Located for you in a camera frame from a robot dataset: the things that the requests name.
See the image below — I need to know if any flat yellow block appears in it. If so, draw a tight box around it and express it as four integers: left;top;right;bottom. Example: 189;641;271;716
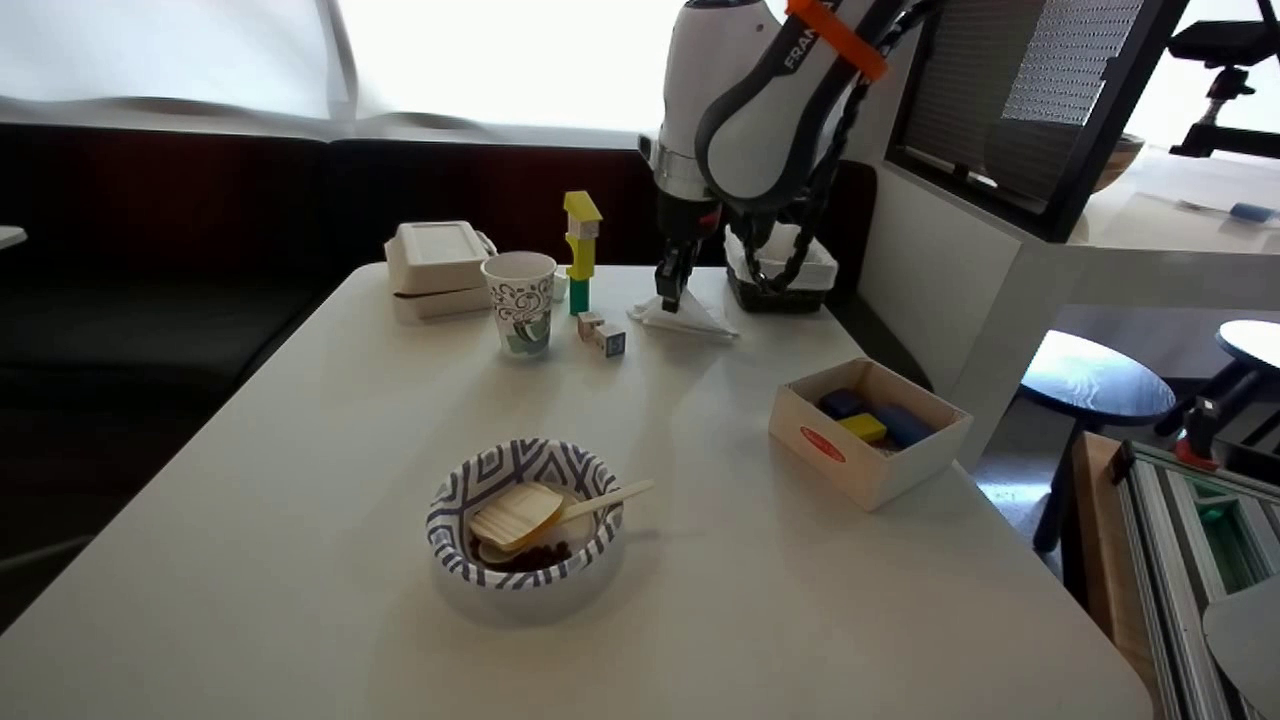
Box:
837;411;890;446

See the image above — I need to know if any red clamp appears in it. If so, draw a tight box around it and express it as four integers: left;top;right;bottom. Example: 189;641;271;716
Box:
1174;394;1227;472

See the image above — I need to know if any round black stool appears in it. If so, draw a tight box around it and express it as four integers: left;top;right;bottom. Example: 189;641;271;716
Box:
1154;319;1280;441
1019;329;1179;554

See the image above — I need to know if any stack of white paper towels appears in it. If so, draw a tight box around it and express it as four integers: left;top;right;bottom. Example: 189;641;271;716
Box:
725;221;840;293

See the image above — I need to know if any blue patterned paper bowl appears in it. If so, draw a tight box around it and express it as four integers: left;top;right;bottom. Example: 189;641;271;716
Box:
425;437;627;617

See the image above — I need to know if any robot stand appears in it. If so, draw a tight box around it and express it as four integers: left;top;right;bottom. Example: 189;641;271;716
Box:
1112;438;1280;720

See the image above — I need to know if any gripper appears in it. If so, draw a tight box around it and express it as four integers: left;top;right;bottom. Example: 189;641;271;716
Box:
655;192;724;314

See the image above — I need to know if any camera on mount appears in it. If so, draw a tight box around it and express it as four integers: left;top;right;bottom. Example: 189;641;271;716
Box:
1166;0;1280;160

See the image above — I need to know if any open wooden box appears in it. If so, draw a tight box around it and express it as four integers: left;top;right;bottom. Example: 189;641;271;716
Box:
767;356;975;513

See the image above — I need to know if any dark blue block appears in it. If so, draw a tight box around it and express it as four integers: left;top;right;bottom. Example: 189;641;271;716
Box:
817;387;870;422

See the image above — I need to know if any wooden board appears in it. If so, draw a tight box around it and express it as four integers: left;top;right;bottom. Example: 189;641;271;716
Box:
1068;431;1163;706

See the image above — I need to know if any long blue block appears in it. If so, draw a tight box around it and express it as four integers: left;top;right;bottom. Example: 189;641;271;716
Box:
871;403;937;450

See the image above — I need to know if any ridged wooden scoop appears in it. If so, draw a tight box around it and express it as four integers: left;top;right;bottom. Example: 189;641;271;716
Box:
467;482;567;552

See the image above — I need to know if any window with white blind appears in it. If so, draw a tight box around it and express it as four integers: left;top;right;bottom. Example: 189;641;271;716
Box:
0;0;791;143

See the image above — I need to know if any black basket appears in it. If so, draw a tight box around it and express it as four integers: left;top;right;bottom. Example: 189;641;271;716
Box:
725;222;840;315

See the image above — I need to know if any white foam takeout container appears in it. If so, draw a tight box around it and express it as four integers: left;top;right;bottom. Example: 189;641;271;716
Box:
384;220;499;324

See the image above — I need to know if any wooden bowl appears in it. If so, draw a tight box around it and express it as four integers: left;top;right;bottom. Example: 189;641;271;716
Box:
1090;131;1147;194

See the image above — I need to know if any patterned paper cup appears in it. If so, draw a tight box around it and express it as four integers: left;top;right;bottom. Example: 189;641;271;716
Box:
480;250;559;360

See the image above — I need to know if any heap of dark beans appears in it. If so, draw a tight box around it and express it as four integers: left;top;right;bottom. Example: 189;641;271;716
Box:
488;540;574;574

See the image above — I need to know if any wooden spoon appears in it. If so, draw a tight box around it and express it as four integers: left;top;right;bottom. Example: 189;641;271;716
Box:
477;477;657;564

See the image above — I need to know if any black framed mesh panel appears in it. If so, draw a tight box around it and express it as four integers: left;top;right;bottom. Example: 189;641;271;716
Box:
885;0;1193;245

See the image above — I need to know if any blue marker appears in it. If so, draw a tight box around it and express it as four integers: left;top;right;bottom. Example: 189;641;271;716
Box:
1178;197;1280;224

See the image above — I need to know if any white counter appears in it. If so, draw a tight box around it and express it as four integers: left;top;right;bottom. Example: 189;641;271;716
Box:
858;146;1280;471

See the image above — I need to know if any folded white paper towel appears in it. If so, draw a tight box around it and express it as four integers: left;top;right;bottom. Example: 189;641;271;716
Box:
627;292;742;344

